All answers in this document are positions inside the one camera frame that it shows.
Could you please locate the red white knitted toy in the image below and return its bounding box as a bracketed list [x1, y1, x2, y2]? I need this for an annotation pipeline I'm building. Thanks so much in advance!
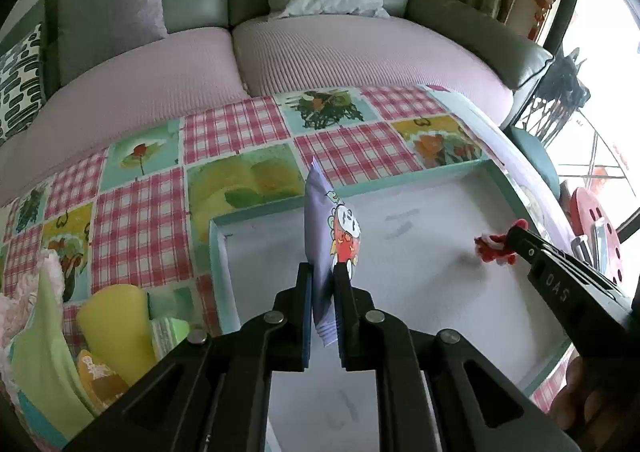
[474, 219, 529, 266]

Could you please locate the teal round stool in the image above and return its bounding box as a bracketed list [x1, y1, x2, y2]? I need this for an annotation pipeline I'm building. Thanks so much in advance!
[510, 127, 562, 199]

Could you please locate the white tray with teal rim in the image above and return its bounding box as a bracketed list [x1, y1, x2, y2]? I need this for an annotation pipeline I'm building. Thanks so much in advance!
[209, 158, 576, 452]

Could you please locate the orange packet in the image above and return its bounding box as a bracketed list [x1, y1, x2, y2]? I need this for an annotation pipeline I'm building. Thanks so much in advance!
[76, 349, 131, 416]

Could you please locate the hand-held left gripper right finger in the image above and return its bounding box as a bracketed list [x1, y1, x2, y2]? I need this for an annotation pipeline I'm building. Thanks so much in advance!
[333, 262, 582, 452]

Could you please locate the pink ribbed seat cover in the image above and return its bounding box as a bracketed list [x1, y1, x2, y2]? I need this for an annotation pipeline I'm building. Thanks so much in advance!
[232, 14, 516, 126]
[0, 27, 251, 209]

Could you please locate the pink white fluffy cloth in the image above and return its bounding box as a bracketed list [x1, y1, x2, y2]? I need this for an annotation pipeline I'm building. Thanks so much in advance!
[0, 249, 66, 413]

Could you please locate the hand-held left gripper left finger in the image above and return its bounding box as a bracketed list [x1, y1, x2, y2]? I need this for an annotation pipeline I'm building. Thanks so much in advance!
[65, 262, 314, 452]

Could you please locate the green white striped sponge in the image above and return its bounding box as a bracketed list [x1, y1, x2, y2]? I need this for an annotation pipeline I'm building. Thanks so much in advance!
[150, 316, 194, 361]

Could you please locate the light green cloth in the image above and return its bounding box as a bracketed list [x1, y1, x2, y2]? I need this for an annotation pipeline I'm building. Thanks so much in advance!
[10, 272, 97, 450]

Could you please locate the person's right hand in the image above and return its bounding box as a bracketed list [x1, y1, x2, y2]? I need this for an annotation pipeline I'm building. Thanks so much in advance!
[552, 355, 640, 449]

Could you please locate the checkered picture tablecloth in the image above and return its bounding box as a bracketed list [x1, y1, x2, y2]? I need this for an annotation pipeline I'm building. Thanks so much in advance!
[0, 84, 581, 433]

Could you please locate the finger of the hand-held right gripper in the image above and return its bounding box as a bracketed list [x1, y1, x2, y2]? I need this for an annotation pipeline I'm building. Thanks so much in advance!
[506, 223, 572, 272]

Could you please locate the purple cartoon tissue packet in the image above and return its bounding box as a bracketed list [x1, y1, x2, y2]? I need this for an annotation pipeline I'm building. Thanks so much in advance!
[304, 158, 362, 348]

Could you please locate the black metal plant stand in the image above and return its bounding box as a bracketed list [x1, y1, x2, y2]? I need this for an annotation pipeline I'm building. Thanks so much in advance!
[515, 47, 592, 149]

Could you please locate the black white patterned pillow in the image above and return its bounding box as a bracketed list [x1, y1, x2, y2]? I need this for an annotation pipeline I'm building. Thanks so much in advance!
[0, 22, 49, 146]

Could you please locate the red round stool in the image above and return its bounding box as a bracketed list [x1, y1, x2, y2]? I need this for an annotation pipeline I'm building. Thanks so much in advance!
[569, 187, 624, 289]

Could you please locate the purple pillow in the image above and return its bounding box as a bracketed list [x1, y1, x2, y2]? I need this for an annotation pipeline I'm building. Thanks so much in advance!
[56, 0, 171, 84]

